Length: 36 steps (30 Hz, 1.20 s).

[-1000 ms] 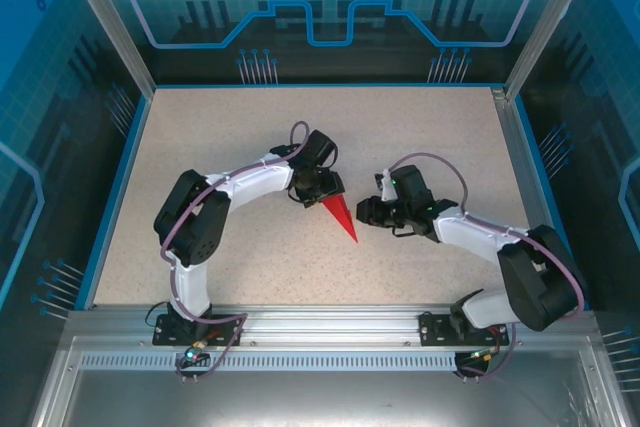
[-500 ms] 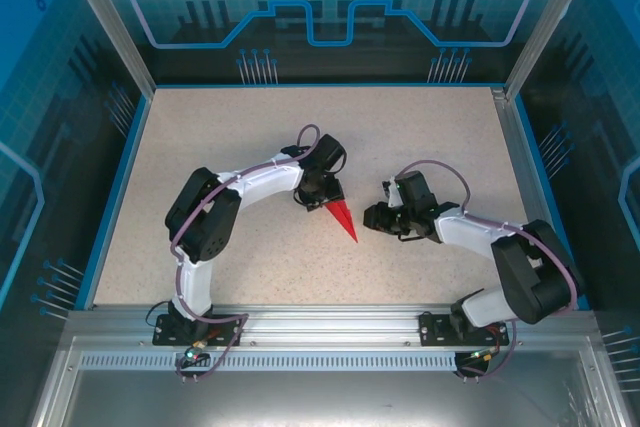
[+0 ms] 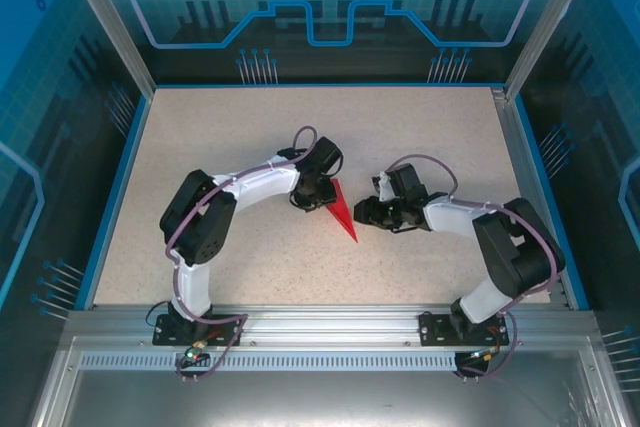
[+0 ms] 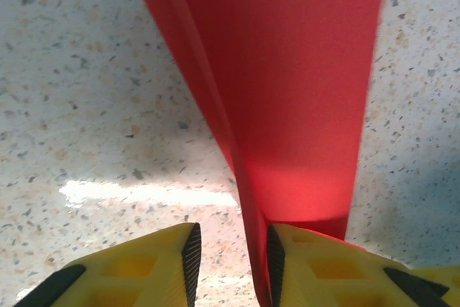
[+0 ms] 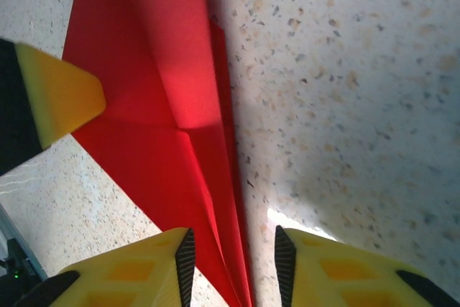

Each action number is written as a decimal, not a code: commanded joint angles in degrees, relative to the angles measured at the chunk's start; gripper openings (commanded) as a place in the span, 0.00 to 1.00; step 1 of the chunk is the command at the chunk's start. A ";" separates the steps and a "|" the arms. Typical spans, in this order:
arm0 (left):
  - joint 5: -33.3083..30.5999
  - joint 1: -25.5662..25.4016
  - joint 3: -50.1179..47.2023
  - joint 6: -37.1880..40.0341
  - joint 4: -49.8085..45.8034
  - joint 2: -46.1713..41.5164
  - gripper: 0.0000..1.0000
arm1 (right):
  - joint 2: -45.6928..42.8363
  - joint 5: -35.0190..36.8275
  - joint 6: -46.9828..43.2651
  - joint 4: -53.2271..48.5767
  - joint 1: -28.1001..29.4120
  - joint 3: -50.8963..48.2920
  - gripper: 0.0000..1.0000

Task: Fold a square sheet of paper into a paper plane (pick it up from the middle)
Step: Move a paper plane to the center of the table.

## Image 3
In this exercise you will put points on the red paper sheet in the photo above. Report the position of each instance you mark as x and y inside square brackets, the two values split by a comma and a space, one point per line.
[342, 217]

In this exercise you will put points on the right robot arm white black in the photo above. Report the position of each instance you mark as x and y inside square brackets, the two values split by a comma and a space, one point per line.
[480, 302]

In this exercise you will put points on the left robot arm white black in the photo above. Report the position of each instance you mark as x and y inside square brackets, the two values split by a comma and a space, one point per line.
[192, 287]

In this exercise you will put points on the blue table edge strip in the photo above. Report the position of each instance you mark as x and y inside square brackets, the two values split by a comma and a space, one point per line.
[539, 172]
[119, 197]

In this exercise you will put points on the yellow power connector with LED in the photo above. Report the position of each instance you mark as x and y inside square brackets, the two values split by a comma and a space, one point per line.
[482, 356]
[192, 354]

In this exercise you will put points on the grey metal tray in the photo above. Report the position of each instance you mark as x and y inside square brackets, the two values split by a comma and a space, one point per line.
[320, 402]

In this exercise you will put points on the blue grid print side panel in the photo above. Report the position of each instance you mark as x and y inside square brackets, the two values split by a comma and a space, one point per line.
[50, 97]
[600, 97]

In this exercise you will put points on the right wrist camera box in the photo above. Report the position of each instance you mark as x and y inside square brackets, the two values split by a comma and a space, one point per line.
[407, 182]

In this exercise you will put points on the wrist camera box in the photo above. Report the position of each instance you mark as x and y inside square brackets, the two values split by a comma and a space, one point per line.
[327, 154]
[407, 182]

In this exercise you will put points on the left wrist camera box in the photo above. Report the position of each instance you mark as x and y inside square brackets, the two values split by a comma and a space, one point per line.
[327, 154]

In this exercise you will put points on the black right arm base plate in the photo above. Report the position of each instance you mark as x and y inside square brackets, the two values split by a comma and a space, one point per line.
[435, 329]

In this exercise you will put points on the long aluminium base rail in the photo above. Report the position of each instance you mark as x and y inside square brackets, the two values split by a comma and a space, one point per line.
[325, 327]

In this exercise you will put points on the aluminium table side rail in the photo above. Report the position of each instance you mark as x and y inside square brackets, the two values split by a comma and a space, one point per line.
[516, 147]

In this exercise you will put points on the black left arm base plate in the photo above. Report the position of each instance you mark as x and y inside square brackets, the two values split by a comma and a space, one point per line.
[225, 334]

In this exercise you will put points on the aluminium frame post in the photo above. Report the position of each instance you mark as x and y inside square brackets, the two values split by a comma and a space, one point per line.
[115, 32]
[547, 22]

